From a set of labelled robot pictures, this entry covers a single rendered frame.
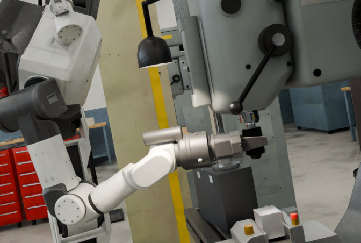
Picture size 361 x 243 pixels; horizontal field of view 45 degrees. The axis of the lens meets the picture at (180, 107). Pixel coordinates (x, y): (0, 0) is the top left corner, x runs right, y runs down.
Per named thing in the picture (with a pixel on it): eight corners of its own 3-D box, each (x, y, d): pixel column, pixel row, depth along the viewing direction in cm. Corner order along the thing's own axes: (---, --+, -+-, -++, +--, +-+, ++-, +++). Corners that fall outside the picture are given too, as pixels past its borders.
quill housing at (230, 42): (223, 118, 93) (197, -30, 92) (202, 114, 114) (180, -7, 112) (305, 101, 96) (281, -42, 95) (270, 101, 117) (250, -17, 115)
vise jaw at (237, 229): (245, 256, 99) (242, 238, 98) (231, 237, 111) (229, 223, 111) (269, 250, 99) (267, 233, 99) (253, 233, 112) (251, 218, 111)
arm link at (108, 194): (134, 196, 105) (76, 238, 109) (144, 183, 115) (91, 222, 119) (107, 161, 105) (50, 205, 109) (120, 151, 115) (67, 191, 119)
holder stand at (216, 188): (228, 233, 134) (216, 170, 133) (200, 218, 155) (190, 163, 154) (261, 222, 138) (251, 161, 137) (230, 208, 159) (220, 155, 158)
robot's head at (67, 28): (57, 49, 116) (57, 26, 109) (49, 21, 120) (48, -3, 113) (81, 45, 118) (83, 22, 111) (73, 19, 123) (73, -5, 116)
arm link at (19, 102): (11, 151, 110) (-9, 100, 109) (30, 143, 119) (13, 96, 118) (49, 138, 107) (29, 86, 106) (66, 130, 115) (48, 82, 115)
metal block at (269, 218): (264, 240, 102) (260, 215, 102) (257, 232, 108) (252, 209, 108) (285, 235, 103) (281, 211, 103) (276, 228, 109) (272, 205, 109)
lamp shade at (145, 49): (132, 70, 92) (127, 41, 92) (158, 66, 97) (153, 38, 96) (152, 64, 87) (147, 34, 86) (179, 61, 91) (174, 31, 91)
